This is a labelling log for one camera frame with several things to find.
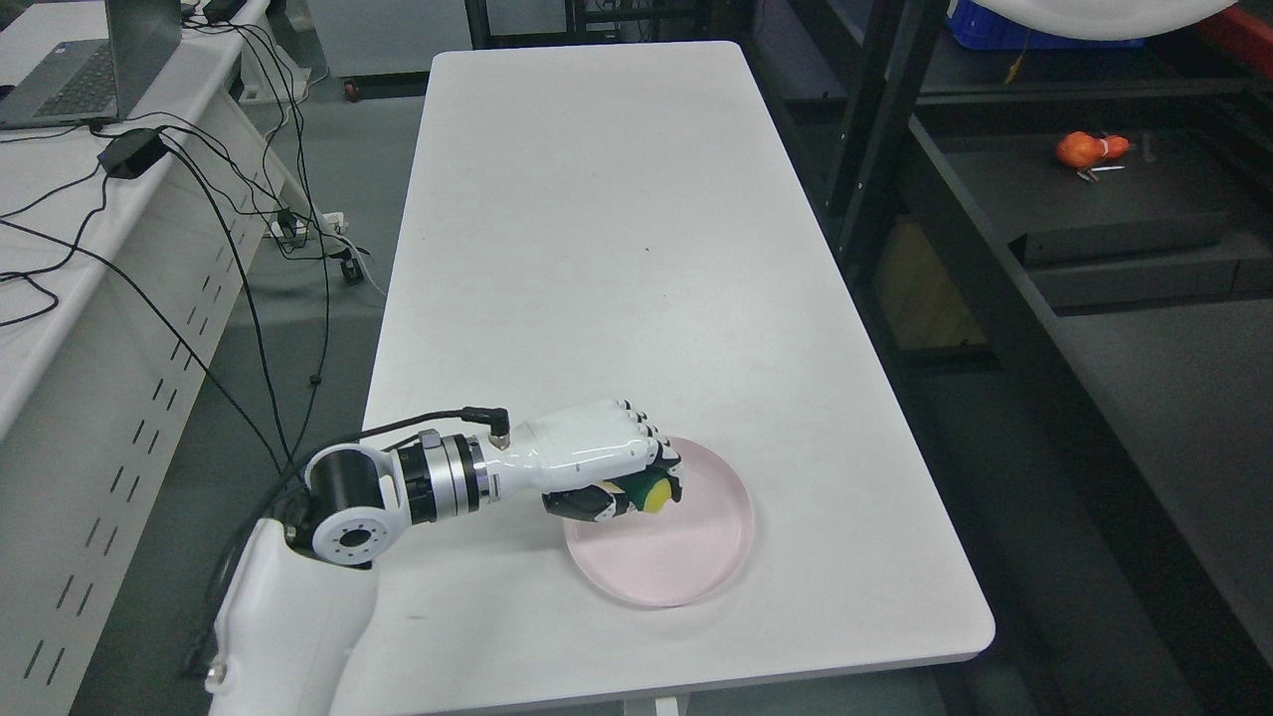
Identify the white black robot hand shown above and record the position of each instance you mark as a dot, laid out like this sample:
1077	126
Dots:
565	455

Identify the green yellow sponge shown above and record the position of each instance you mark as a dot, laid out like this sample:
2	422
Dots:
647	491

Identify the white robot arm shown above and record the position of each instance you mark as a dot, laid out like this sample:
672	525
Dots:
302	596

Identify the dark metal shelf rack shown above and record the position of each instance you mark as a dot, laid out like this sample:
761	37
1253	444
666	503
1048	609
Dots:
1084	353

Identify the pink round plate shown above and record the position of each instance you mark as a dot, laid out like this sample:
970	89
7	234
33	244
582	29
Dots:
679	554

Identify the white rectangular table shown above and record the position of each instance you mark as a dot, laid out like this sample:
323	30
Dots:
623	222

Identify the white power strip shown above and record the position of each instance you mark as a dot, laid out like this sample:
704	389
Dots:
289	227

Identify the white perforated side desk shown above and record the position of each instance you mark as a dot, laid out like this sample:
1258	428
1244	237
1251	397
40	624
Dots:
101	357

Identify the black power adapter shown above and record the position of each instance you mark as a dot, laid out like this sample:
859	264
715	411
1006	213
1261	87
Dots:
131	154

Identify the blue plastic crate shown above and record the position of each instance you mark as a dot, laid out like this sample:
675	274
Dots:
976	27

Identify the orange plush toy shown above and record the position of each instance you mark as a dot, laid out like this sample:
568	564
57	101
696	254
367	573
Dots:
1079	150

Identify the grey laptop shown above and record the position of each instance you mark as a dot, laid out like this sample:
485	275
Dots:
98	79

